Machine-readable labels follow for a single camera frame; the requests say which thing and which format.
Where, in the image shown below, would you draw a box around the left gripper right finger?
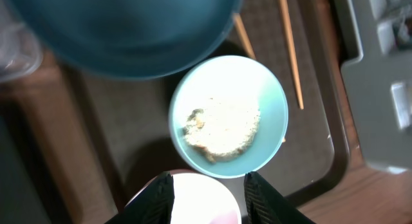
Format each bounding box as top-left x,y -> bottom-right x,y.
244,172 -> 315,224

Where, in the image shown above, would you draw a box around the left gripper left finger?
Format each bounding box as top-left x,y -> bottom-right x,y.
106,172 -> 174,224

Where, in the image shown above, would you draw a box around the dark blue plate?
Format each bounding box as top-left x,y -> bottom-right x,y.
5,0 -> 243,79

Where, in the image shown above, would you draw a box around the grey dishwasher rack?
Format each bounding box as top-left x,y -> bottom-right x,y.
332,0 -> 411,174

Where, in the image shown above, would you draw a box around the white pink-rimmed bowl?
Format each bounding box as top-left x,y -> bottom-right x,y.
169,169 -> 242,224

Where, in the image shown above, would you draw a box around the rice food scraps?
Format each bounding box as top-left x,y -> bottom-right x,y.
183,97 -> 261,163

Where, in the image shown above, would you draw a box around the black rectangular tray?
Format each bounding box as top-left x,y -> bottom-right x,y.
1,118 -> 72,224

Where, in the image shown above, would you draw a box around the light blue bowl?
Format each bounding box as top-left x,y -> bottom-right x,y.
169,55 -> 288,179

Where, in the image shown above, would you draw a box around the left wooden chopstick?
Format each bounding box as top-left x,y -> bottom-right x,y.
232,12 -> 286,144

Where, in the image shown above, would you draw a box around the wooden chopstick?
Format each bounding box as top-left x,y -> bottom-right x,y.
278,0 -> 304,110
232,12 -> 286,144

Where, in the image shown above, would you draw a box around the clear plastic bin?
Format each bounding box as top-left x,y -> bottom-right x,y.
1,0 -> 43,83

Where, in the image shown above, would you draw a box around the right wooden chopstick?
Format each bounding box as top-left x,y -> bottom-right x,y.
278,0 -> 304,110

